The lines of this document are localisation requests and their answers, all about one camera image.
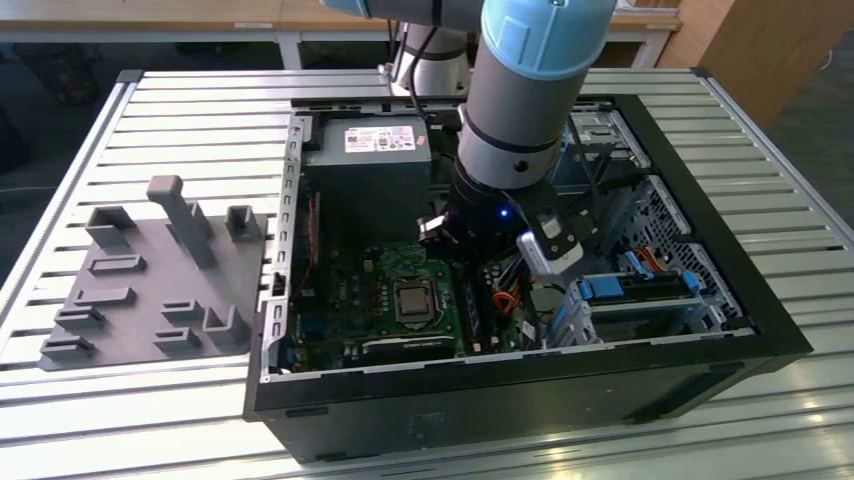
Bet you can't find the black PC case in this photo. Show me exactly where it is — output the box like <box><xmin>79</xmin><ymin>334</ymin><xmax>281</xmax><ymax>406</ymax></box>
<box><xmin>241</xmin><ymin>93</ymin><xmax>815</xmax><ymax>464</ymax></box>

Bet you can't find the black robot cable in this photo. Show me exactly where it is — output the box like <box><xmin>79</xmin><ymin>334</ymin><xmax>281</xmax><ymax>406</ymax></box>
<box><xmin>398</xmin><ymin>20</ymin><xmax>444</xmax><ymax>122</ymax></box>

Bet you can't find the wooden cabinet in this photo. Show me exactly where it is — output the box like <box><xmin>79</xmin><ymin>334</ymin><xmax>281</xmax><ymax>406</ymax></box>
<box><xmin>657</xmin><ymin>0</ymin><xmax>854</xmax><ymax>131</ymax></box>

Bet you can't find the green RAM stick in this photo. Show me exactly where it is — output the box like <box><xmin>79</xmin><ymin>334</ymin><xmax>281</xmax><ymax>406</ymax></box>
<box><xmin>464</xmin><ymin>264</ymin><xmax>485</xmax><ymax>352</ymax></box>

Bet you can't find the wooden desk with white frame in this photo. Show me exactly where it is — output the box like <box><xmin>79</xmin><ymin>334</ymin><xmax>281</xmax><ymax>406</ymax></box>
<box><xmin>0</xmin><ymin>0</ymin><xmax>682</xmax><ymax>71</ymax></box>

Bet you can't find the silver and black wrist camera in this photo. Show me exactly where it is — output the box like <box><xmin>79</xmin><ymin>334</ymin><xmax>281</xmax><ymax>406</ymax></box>
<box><xmin>506</xmin><ymin>187</ymin><xmax>600</xmax><ymax>276</ymax></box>

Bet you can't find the blue disk carrier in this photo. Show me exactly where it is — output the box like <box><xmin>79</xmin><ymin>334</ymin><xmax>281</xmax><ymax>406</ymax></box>
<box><xmin>577</xmin><ymin>272</ymin><xmax>701</xmax><ymax>305</ymax></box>

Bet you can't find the red and black twisted wire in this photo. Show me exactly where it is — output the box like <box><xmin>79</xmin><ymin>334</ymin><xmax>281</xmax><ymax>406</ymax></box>
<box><xmin>303</xmin><ymin>194</ymin><xmax>323</xmax><ymax>296</ymax></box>

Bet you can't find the grey parts rack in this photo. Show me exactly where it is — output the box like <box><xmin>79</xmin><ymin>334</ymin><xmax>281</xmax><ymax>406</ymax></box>
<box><xmin>39</xmin><ymin>174</ymin><xmax>269</xmax><ymax>372</ymax></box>

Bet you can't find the silver disk bay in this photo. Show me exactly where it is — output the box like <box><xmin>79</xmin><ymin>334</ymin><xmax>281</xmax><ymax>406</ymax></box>
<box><xmin>550</xmin><ymin>272</ymin><xmax>736</xmax><ymax>346</ymax></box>

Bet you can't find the black Nvidia graphics card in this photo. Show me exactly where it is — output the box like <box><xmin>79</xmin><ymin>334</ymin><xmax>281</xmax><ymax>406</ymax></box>
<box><xmin>362</xmin><ymin>335</ymin><xmax>457</xmax><ymax>362</ymax></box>

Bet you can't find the silver CPU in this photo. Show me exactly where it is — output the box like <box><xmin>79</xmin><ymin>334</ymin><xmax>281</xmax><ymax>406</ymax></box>
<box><xmin>398</xmin><ymin>287</ymin><xmax>429</xmax><ymax>314</ymax></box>

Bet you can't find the green Dell motherboard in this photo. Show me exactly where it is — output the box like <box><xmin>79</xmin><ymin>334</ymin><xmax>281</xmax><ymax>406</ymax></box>
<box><xmin>290</xmin><ymin>242</ymin><xmax>536</xmax><ymax>371</ymax></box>

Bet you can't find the silver power supply unit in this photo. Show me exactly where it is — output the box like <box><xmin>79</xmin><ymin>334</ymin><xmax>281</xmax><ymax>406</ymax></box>
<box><xmin>303</xmin><ymin>115</ymin><xmax>442</xmax><ymax>241</ymax></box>

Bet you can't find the metal CPU socket cover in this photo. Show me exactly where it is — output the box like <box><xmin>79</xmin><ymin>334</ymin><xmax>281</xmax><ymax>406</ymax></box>
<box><xmin>392</xmin><ymin>279</ymin><xmax>440</xmax><ymax>324</ymax></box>

